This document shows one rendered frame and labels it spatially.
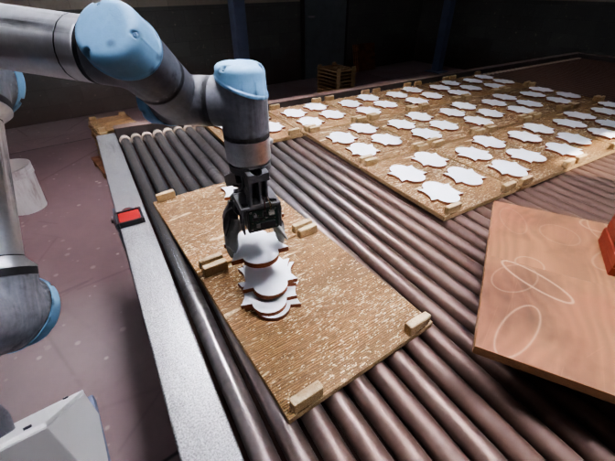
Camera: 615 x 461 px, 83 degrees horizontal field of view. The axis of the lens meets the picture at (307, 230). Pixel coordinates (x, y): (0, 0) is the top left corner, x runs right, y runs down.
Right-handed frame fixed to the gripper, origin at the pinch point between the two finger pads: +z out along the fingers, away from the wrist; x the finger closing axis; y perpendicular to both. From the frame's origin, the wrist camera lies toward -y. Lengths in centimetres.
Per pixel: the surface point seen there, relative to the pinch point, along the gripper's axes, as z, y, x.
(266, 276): 7.5, 2.0, 1.2
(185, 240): 12.4, -25.8, -13.3
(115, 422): 106, -42, -58
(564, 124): 11, -45, 165
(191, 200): 12.4, -46.7, -8.6
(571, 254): 1, 27, 60
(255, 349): 12.2, 15.5, -5.8
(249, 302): 9.9, 5.5, -4.0
